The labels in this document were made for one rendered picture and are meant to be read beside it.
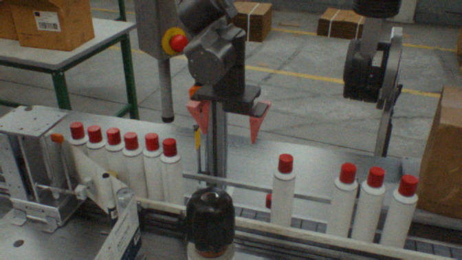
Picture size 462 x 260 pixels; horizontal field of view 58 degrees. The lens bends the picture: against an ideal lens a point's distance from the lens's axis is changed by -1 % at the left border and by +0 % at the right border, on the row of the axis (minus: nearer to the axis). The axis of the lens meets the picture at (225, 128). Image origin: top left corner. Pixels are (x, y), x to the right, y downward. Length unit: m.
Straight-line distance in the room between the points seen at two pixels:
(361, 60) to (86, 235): 0.89
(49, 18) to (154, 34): 1.70
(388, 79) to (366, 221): 0.45
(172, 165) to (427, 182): 0.66
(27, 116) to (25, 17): 1.63
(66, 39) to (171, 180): 1.64
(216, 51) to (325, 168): 0.83
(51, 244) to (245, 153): 0.66
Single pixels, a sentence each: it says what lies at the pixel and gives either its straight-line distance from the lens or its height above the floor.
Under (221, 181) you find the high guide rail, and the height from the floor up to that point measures 0.96.
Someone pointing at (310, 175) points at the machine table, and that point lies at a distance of 1.34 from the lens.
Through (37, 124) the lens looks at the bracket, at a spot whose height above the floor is 1.14.
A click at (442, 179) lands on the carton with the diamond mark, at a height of 0.96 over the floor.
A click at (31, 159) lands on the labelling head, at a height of 1.06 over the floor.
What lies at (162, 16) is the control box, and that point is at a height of 1.38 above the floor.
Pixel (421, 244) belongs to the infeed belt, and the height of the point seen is 0.88.
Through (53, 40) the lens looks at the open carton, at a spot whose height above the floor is 0.84.
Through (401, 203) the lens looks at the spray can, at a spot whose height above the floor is 1.03.
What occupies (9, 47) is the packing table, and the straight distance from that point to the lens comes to 2.80.
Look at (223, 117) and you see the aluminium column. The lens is 1.09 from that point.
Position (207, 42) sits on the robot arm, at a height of 1.41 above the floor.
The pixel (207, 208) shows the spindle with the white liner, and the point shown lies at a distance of 0.67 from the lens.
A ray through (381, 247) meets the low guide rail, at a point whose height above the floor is 0.91.
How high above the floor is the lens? 1.62
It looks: 31 degrees down
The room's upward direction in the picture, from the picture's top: straight up
